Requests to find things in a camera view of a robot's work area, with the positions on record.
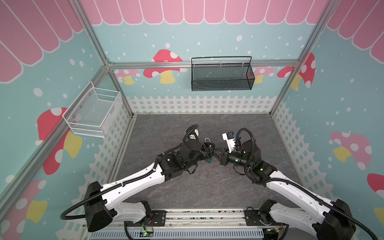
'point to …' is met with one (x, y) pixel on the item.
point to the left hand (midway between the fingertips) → (210, 149)
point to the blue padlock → (209, 159)
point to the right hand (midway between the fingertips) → (210, 151)
